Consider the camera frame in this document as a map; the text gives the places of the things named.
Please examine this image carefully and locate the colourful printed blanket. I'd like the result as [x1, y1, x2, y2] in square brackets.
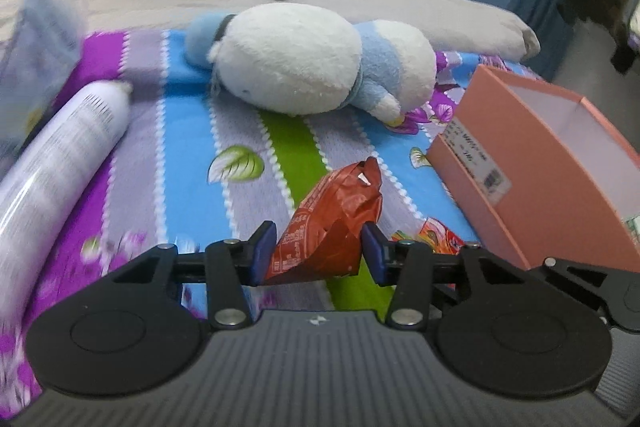
[0, 29, 543, 408]

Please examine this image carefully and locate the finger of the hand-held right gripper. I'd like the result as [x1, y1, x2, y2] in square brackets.
[531, 257, 621, 320]

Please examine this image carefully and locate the clear printed plastic bag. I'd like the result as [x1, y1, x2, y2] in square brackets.
[0, 0, 89, 148]

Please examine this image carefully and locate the white spray can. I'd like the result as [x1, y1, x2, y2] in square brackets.
[0, 80, 134, 254]

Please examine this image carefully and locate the dark red snack packet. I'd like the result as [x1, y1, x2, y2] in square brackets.
[262, 157, 384, 286]

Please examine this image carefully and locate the beige duvet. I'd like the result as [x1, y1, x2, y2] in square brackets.
[0, 0, 542, 60]

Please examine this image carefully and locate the patterned red silver snack packet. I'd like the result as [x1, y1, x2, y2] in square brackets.
[390, 217, 467, 256]

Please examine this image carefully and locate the pink cardboard box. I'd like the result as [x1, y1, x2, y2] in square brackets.
[426, 65, 640, 271]

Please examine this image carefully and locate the white and blue plush toy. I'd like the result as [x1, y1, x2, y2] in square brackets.
[185, 3, 439, 126]

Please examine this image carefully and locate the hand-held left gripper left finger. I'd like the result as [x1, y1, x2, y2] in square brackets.
[111, 221, 278, 330]

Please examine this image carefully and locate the blue curtain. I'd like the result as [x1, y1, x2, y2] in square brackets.
[509, 0, 577, 74]

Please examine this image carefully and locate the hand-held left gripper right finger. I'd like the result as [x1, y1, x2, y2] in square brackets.
[361, 223, 526, 330]

